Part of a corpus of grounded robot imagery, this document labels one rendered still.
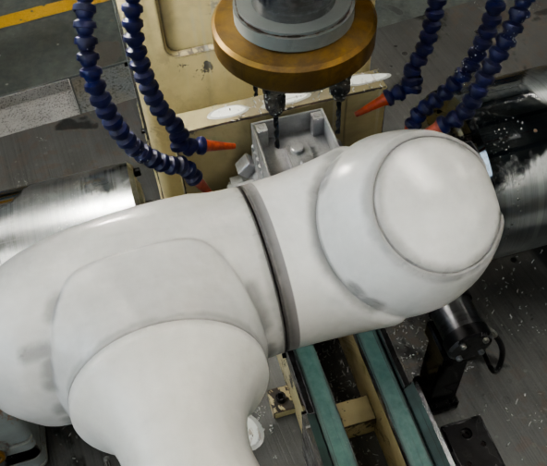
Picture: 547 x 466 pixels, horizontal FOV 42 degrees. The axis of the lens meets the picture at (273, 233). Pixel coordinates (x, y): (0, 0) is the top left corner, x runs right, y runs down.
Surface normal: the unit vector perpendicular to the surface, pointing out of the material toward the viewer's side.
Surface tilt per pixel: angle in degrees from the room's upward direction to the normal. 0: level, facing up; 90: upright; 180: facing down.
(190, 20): 90
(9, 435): 90
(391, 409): 0
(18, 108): 0
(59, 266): 6
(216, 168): 90
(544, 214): 73
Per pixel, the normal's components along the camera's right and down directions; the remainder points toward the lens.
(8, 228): -0.01, -0.54
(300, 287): 0.05, 0.20
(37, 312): -0.06, -0.28
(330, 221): -0.82, -0.04
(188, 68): 0.28, 0.75
